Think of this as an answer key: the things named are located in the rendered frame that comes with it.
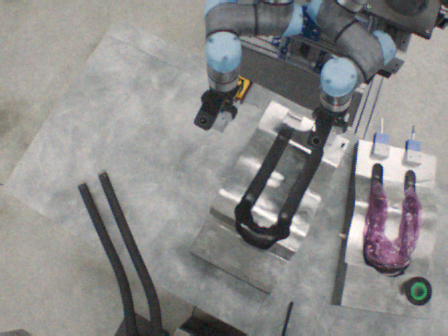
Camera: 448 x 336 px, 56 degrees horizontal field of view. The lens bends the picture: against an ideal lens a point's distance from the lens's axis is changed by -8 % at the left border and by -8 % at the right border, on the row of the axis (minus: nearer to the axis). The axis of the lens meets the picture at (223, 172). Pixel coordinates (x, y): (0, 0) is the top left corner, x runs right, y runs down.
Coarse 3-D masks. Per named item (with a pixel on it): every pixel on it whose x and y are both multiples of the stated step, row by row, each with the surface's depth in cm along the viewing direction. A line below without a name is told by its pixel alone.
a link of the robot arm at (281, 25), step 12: (264, 0) 95; (276, 0) 93; (288, 0) 94; (264, 12) 96; (276, 12) 95; (288, 12) 96; (300, 12) 96; (264, 24) 97; (276, 24) 97; (288, 24) 97; (300, 24) 97
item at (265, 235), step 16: (272, 144) 130; (272, 160) 129; (320, 160) 129; (256, 176) 127; (304, 176) 128; (256, 192) 124; (304, 192) 126; (240, 208) 124; (288, 208) 123; (240, 224) 125; (256, 224) 117; (272, 224) 117; (288, 224) 120; (256, 240) 124; (272, 240) 118
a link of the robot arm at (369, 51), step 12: (360, 24) 95; (348, 36) 95; (360, 36) 94; (372, 36) 94; (384, 36) 93; (348, 48) 96; (360, 48) 94; (372, 48) 93; (384, 48) 93; (360, 60) 93; (372, 60) 93; (384, 60) 94; (372, 72) 95
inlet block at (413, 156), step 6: (414, 126) 135; (414, 132) 134; (414, 138) 134; (408, 144) 132; (414, 144) 132; (408, 150) 130; (414, 150) 131; (408, 156) 130; (414, 156) 130; (420, 156) 130; (408, 162) 131; (414, 162) 130; (420, 162) 129
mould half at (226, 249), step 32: (256, 128) 131; (288, 128) 131; (256, 160) 129; (288, 160) 129; (224, 192) 121; (288, 192) 126; (320, 192) 127; (224, 224) 126; (224, 256) 124; (256, 256) 124; (288, 256) 124
